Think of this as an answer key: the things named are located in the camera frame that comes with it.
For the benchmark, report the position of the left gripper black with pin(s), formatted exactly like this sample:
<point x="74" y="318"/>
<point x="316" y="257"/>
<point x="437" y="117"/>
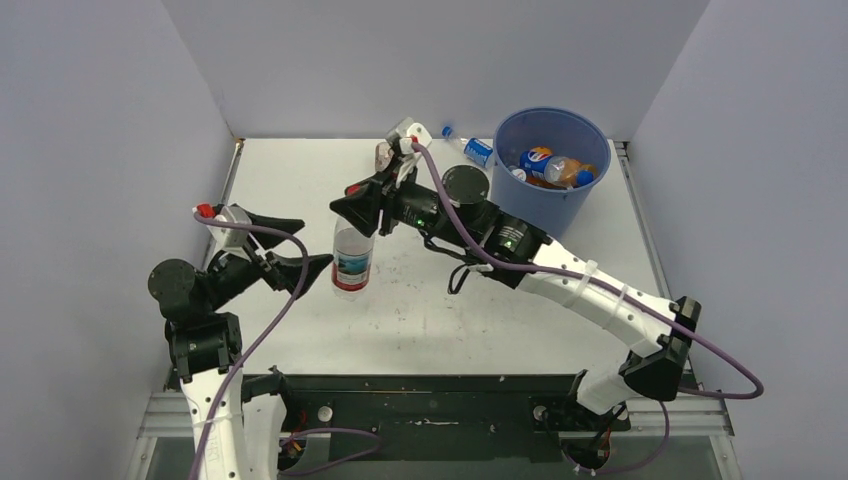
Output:
<point x="287" y="270"/>

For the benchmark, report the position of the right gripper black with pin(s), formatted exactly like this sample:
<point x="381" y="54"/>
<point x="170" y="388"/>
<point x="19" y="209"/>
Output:
<point x="363" y="208"/>

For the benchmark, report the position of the red cap red label bottle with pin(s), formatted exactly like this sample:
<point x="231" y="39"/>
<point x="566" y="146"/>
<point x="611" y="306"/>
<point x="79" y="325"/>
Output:
<point x="353" y="255"/>

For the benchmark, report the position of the pepsi bottle blue label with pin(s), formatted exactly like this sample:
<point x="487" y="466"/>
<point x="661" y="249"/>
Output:
<point x="532" y="164"/>

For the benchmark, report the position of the crushed clear bottle blue cap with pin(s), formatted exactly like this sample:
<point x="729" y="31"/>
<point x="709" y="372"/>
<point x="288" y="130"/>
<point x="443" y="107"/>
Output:
<point x="570" y="173"/>

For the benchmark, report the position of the blue plastic bin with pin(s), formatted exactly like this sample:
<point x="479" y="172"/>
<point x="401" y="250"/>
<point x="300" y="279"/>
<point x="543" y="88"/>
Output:
<point x="549" y="207"/>

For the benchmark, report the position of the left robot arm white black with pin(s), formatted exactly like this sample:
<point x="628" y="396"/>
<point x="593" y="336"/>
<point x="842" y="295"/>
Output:
<point x="236" y="419"/>

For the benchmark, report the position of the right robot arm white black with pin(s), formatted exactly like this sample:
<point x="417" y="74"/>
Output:
<point x="520" y="256"/>

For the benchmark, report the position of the red label small bottle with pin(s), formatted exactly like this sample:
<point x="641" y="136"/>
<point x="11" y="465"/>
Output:
<point x="383" y="156"/>

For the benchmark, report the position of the far blue label bottle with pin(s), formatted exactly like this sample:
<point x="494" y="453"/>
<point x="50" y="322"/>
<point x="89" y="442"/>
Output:
<point x="473" y="149"/>

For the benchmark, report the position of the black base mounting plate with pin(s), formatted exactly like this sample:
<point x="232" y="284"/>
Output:
<point x="444" y="417"/>

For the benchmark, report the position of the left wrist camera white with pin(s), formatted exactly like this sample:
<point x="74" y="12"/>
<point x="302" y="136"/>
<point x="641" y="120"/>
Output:
<point x="227" y="226"/>

